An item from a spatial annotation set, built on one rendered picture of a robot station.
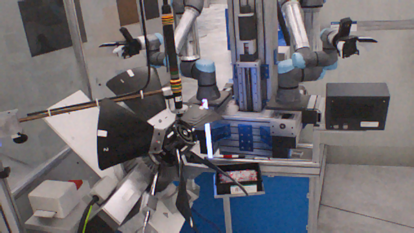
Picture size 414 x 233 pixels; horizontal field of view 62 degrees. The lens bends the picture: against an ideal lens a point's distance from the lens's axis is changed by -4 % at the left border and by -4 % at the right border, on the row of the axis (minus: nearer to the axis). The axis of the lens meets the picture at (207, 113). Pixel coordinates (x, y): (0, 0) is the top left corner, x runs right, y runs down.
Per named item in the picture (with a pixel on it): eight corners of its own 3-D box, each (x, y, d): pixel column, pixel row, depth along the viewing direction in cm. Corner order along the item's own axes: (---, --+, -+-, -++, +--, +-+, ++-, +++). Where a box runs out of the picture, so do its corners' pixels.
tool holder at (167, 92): (167, 116, 135) (164, 92, 131) (163, 110, 141) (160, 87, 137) (190, 111, 137) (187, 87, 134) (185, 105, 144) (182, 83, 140)
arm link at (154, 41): (165, 46, 202) (163, 32, 199) (149, 51, 196) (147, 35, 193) (157, 46, 208) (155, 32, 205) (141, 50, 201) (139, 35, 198)
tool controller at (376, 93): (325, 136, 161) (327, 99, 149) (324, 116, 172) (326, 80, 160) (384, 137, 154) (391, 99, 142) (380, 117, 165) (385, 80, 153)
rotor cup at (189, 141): (184, 161, 142) (206, 143, 136) (164, 171, 129) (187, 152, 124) (164, 131, 145) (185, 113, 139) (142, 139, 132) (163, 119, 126)
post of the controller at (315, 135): (312, 163, 171) (313, 126, 164) (312, 160, 174) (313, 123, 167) (318, 163, 170) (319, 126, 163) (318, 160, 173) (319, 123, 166)
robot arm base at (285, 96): (277, 95, 212) (277, 79, 209) (303, 96, 207) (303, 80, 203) (272, 104, 200) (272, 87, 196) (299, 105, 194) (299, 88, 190)
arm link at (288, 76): (275, 82, 205) (274, 59, 200) (297, 79, 205) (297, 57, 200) (280, 88, 194) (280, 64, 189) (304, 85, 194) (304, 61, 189)
